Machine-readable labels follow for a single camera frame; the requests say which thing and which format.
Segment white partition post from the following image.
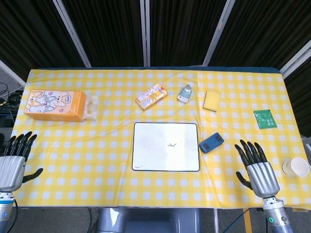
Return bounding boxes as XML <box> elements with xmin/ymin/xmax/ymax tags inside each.
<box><xmin>52</xmin><ymin>0</ymin><xmax>92</xmax><ymax>68</ymax></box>
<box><xmin>202</xmin><ymin>0</ymin><xmax>235</xmax><ymax>66</ymax></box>
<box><xmin>139</xmin><ymin>0</ymin><xmax>151</xmax><ymax>67</ymax></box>
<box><xmin>0</xmin><ymin>59</ymin><xmax>26</xmax><ymax>88</ymax></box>
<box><xmin>278</xmin><ymin>41</ymin><xmax>311</xmax><ymax>79</ymax></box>

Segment blue cable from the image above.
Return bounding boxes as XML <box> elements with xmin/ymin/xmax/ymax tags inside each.
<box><xmin>230</xmin><ymin>209</ymin><xmax>251</xmax><ymax>233</ymax></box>

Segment yellow white checked tablecloth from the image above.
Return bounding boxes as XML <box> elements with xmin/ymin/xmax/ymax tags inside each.
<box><xmin>11</xmin><ymin>69</ymin><xmax>311</xmax><ymax>210</ymax></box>

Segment yellow sponge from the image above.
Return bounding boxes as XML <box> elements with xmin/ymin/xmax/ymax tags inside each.
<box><xmin>203</xmin><ymin>90</ymin><xmax>221</xmax><ymax>112</ymax></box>

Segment orange cartoon tissue pack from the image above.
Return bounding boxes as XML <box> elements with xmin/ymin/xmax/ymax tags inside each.
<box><xmin>24</xmin><ymin>90</ymin><xmax>100</xmax><ymax>123</ymax></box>

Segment small green white packet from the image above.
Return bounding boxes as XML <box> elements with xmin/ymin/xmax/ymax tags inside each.
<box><xmin>176</xmin><ymin>84</ymin><xmax>192</xmax><ymax>103</ymax></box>

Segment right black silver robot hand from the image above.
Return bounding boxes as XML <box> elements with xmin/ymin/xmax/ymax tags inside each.
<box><xmin>234</xmin><ymin>139</ymin><xmax>280</xmax><ymax>198</ymax></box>

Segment grey robot torso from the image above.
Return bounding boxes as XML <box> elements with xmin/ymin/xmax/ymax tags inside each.
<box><xmin>97</xmin><ymin>208</ymin><xmax>202</xmax><ymax>233</ymax></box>

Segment black floor cables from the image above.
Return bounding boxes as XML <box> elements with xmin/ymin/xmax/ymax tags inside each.
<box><xmin>0</xmin><ymin>82</ymin><xmax>24</xmax><ymax>127</ymax></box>

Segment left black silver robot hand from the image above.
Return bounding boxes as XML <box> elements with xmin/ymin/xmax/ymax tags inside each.
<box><xmin>0</xmin><ymin>131</ymin><xmax>44</xmax><ymax>192</ymax></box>

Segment white mat board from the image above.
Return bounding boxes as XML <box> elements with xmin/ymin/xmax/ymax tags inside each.
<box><xmin>132</xmin><ymin>122</ymin><xmax>200</xmax><ymax>172</ymax></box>

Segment blue black rectangular object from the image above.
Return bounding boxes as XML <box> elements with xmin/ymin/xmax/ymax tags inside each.
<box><xmin>199</xmin><ymin>132</ymin><xmax>225</xmax><ymax>154</ymax></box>

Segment yellow printed snack box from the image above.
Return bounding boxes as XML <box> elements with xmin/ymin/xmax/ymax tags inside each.
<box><xmin>135</xmin><ymin>83</ymin><xmax>168</xmax><ymax>112</ymax></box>

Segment white paper cup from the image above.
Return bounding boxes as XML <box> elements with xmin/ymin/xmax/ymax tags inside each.
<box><xmin>281</xmin><ymin>157</ymin><xmax>310</xmax><ymax>178</ymax></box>

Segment yellow table leg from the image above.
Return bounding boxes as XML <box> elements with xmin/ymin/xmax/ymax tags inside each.
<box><xmin>244</xmin><ymin>208</ymin><xmax>252</xmax><ymax>233</ymax></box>

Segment green square sachet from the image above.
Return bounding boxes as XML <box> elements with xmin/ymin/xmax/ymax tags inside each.
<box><xmin>253</xmin><ymin>109</ymin><xmax>278</xmax><ymax>130</ymax></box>

